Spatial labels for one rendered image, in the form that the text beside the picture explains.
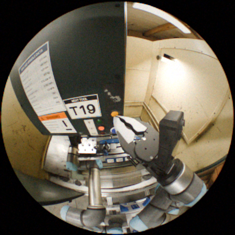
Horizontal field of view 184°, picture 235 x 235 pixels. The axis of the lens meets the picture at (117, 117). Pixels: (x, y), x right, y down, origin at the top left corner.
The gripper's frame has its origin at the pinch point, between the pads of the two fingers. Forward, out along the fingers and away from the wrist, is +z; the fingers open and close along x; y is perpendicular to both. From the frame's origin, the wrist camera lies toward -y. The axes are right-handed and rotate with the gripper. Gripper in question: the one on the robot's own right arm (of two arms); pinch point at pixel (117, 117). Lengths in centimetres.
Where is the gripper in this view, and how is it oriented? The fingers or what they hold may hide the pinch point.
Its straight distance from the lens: 19.6
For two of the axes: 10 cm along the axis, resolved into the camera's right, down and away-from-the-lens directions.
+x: 7.9, -4.3, 4.3
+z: -6.1, -5.6, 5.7
